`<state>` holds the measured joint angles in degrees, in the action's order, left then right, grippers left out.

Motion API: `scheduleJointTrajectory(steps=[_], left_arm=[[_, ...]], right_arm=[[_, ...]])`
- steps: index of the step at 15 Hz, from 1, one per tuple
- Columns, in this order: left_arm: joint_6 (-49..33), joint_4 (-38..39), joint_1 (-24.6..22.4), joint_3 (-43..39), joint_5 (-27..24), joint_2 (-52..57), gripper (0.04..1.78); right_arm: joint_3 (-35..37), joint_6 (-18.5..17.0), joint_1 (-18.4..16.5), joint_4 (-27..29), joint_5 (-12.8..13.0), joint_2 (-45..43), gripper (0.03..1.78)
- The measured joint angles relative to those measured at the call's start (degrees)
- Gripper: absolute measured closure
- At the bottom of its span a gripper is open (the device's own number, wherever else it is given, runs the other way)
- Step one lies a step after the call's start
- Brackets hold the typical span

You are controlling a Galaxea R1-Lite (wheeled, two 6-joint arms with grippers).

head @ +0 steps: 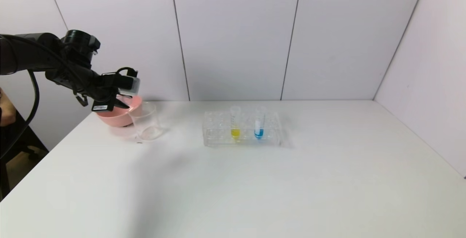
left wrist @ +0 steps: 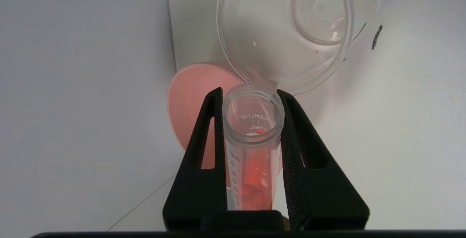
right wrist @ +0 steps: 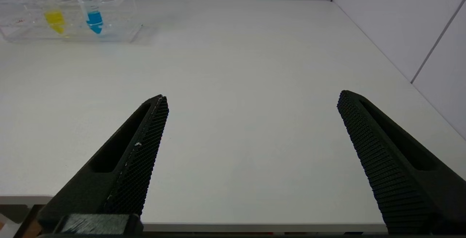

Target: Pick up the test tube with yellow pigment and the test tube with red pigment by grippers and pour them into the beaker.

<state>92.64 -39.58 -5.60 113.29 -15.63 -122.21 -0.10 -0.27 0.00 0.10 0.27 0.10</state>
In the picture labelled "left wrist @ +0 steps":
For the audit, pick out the test tube with red pigment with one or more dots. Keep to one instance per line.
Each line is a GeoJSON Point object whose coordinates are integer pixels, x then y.
{"type": "Point", "coordinates": [255, 179]}

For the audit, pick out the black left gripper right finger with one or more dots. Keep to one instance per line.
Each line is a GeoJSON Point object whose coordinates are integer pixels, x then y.
{"type": "Point", "coordinates": [320, 194]}

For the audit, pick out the clear plastic beaker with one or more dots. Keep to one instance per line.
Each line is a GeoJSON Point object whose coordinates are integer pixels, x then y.
{"type": "Point", "coordinates": [276, 30]}

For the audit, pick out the pink bowl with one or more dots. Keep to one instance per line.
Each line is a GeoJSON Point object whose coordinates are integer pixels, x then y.
{"type": "Point", "coordinates": [189, 99]}

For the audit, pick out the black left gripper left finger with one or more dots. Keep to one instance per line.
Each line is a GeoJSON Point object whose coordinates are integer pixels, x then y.
{"type": "Point", "coordinates": [196, 194]}

